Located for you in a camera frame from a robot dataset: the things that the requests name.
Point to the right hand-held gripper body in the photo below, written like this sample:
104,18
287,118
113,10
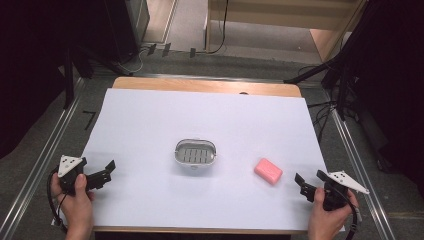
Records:
337,195

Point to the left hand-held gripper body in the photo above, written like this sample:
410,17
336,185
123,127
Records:
68,173

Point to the pink soap bar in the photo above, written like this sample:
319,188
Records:
268,171

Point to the grey soap dish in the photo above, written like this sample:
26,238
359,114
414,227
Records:
195,155

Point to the person's right hand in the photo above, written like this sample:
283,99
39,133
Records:
328,218

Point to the person's left hand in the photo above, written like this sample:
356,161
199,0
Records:
77,206

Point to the black metal stand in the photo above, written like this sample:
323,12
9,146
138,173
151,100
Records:
69,83

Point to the white table sheet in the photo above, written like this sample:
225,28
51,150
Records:
206,126

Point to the black tripod stand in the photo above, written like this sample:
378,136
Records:
313,71

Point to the black curtain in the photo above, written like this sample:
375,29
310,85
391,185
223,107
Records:
40,66
393,83

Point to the wooden table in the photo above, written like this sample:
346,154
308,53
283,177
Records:
200,85

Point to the black tape strip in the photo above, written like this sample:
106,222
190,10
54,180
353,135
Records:
166,49
192,52
151,49

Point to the grey cabinet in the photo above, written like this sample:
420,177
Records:
140,16

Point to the light wooden shelf unit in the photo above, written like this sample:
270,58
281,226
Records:
266,15

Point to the metal floor rail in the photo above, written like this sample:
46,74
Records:
43,156
360,166

